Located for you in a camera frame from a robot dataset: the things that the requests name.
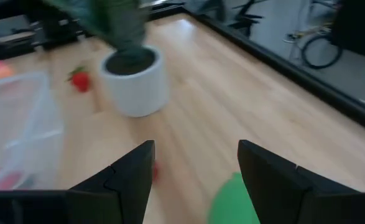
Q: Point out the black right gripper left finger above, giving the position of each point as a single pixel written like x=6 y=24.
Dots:
x=117 y=193

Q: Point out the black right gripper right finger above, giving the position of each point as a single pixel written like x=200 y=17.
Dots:
x=281 y=193

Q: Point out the green toy fruit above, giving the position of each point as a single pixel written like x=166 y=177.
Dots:
x=229 y=205

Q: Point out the red toy strawberry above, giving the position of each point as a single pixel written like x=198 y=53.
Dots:
x=80 y=81

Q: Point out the clear plastic tupperware container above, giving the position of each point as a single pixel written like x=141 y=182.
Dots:
x=30 y=124

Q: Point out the small red toy piece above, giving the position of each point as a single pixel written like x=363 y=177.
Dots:
x=155 y=172

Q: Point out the white round plant pot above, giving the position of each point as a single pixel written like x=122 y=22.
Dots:
x=138 y=93

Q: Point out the green snake plant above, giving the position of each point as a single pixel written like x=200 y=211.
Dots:
x=113 y=21

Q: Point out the black chair base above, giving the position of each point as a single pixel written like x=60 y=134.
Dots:
x=247 y=23

